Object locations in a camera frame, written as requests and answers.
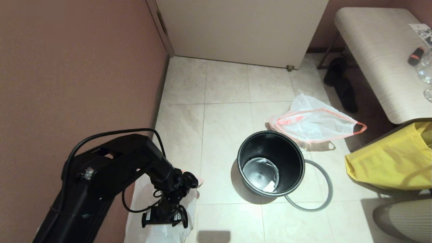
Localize gray bin rim ring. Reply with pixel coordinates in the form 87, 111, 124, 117
285, 159, 334, 212

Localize clear plastic bag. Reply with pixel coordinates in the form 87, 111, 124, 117
268, 93, 367, 149

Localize black round trash bin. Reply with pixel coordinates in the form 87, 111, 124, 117
237, 131, 306, 197

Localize yellow fabric bag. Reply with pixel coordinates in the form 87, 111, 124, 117
345, 122, 432, 191

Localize white door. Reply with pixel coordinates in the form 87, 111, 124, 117
155, 0, 329, 70

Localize black slipper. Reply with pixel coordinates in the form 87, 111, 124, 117
336, 78, 358, 114
324, 57, 348, 87

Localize thin metal bench leg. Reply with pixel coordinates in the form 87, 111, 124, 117
317, 32, 341, 70

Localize grey ribbed cushion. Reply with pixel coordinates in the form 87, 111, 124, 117
372, 198, 432, 243

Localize beige wood grain bench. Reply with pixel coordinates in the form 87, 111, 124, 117
335, 7, 432, 125

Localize small black red object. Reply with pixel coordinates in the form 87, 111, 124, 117
408, 47, 425, 67

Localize white blue printed card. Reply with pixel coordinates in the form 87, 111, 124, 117
408, 24, 432, 46

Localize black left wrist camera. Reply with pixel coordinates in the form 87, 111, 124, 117
141, 209, 189, 229

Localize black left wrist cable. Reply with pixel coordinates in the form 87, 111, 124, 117
121, 187, 160, 214

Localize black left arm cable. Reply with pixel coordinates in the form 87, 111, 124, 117
62, 128, 166, 189

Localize white door frame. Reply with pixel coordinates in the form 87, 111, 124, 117
146, 0, 176, 58

